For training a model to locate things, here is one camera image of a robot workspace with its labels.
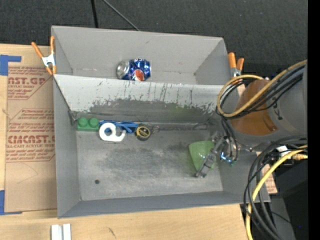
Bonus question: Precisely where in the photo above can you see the white tape dispenser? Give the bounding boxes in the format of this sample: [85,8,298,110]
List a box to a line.
[98,121,127,143]

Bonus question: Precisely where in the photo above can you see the grey metal bin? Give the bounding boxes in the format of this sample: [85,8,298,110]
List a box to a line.
[50,25,271,219]

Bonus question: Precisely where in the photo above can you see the clear green plastic cup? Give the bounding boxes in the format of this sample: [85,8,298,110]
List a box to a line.
[188,140,216,172]

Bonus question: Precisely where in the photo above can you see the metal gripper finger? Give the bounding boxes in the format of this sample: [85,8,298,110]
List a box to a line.
[210,130,224,154]
[195,152,217,179]

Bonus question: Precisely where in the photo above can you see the green toy brick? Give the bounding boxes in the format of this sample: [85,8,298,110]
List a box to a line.
[76,116,100,132]

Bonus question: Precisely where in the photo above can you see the brown cardboard board, red print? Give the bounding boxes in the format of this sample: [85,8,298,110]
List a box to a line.
[0,43,59,216]

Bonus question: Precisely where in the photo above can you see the crushed blue drink can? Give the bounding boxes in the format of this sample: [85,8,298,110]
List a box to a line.
[115,57,152,82]

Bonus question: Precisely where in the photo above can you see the blue sunglasses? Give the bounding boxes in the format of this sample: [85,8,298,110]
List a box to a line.
[98,119,140,135]

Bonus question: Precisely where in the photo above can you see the black and yellow round tape measure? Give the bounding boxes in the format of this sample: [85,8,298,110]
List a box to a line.
[134,125,152,142]

